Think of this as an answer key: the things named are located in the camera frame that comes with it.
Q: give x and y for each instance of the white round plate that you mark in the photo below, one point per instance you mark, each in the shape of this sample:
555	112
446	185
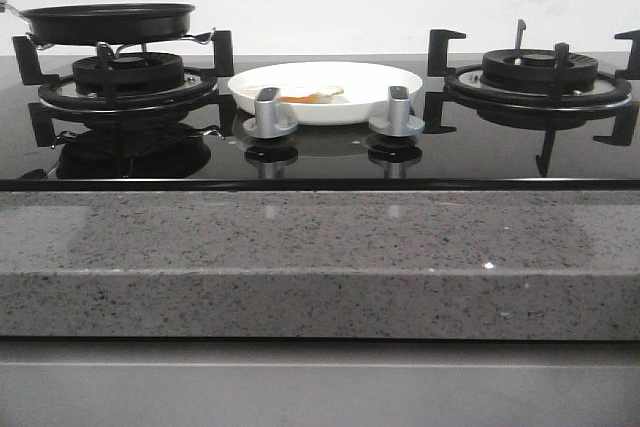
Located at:
365	89

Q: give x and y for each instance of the fried egg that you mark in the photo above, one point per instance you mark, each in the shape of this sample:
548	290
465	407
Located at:
308	94

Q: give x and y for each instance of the black frying pan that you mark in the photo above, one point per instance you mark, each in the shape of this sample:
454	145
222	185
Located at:
124	23

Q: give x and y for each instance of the silver left stove knob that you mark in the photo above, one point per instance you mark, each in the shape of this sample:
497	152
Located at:
269	121

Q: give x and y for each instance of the silver stove knob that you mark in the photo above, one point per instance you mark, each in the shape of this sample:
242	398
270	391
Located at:
398	120
269	121

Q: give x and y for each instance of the silver right stove knob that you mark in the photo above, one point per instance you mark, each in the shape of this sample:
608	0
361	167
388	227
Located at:
398	120

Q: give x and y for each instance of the black glass gas cooktop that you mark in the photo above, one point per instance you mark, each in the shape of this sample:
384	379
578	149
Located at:
463	148

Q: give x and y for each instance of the black right burner grate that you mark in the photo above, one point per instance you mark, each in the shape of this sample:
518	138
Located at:
610	92

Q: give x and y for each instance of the black burner grate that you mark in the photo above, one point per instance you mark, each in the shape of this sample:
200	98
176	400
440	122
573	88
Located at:
58	94
610	92

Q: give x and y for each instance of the black left gas burner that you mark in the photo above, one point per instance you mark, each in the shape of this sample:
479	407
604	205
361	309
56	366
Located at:
132	73

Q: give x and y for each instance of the black gas burner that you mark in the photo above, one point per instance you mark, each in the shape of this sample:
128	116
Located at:
132	73
533	70

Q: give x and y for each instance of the black left burner grate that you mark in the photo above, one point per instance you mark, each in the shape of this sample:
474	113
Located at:
58	94

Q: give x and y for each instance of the black right gas burner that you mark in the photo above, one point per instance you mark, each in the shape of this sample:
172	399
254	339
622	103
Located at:
533	70

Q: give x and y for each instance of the grey cabinet drawer front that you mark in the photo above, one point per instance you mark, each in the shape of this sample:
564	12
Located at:
265	383

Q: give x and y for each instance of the chrome wire pan support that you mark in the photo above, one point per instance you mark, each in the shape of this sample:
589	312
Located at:
114	40

